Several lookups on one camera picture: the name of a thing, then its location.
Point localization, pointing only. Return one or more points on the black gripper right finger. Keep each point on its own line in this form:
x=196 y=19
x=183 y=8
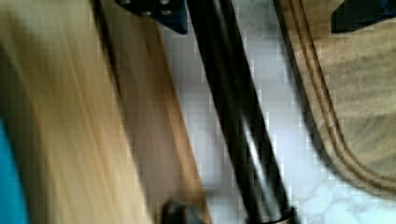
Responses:
x=353 y=15

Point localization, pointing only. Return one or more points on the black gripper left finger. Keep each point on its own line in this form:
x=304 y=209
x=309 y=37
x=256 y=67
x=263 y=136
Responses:
x=170 y=13

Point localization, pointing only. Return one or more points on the dark wooden cutting board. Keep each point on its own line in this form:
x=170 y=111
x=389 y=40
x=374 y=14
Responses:
x=349 y=83

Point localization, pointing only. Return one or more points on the blue plate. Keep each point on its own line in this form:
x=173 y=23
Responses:
x=13 y=209

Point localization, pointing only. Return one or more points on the black metal drawer handle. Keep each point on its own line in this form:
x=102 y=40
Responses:
x=241 y=120

